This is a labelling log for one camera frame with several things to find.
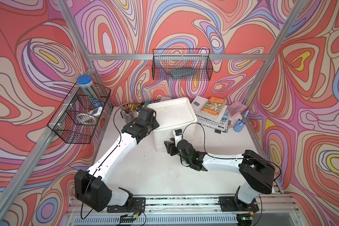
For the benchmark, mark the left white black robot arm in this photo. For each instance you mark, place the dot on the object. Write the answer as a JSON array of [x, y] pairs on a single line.
[[91, 186]]

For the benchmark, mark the dark books behind cabinet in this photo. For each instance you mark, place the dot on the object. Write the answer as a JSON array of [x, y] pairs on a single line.
[[145, 104]]

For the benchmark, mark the newspaper stack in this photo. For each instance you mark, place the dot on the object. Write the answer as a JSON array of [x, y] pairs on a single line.
[[221, 125]]

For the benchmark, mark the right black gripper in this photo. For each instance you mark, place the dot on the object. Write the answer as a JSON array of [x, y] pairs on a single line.
[[170, 147]]

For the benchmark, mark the pink plastic bag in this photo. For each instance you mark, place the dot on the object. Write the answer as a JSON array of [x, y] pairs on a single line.
[[235, 109]]

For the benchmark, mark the blue small cup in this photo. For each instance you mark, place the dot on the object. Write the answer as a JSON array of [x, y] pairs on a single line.
[[239, 125]]

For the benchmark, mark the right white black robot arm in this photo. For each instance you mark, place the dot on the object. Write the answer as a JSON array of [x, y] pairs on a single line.
[[257, 172]]

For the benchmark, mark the mesh pencil cup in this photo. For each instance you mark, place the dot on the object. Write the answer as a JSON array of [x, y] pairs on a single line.
[[127, 112]]

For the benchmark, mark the grey object in basket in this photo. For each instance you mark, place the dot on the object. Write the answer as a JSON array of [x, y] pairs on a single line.
[[182, 73]]

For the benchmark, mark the black wire basket left wall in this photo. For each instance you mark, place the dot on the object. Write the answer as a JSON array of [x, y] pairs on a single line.
[[63, 122]]

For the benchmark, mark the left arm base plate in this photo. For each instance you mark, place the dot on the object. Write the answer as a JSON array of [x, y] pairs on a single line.
[[133, 204]]

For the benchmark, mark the orange cover book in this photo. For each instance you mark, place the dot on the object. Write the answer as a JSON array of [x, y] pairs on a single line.
[[213, 107]]

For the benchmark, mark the black wire basket back wall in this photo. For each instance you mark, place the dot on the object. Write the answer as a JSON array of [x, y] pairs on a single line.
[[164, 60]]

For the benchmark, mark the white book with grey patch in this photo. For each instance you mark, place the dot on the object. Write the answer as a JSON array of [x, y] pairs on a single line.
[[199, 102]]

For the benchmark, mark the blue lid pencil tube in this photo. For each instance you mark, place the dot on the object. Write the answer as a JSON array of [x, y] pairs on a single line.
[[87, 85]]

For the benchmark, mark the white drawer cabinet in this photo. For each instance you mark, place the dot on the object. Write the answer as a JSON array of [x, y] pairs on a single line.
[[172, 115]]

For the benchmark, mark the black wire basket wall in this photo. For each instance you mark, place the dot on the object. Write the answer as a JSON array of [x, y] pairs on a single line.
[[63, 122], [164, 60]]

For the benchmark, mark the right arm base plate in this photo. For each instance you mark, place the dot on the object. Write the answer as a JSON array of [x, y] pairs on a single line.
[[230, 204]]

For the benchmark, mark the white object in left basket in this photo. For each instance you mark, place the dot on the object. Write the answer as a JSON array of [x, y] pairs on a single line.
[[89, 118]]

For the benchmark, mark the green circuit board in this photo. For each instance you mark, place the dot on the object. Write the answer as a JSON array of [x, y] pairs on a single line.
[[128, 219]]

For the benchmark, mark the white perforated cable duct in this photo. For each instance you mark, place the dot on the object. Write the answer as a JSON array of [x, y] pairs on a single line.
[[159, 220]]

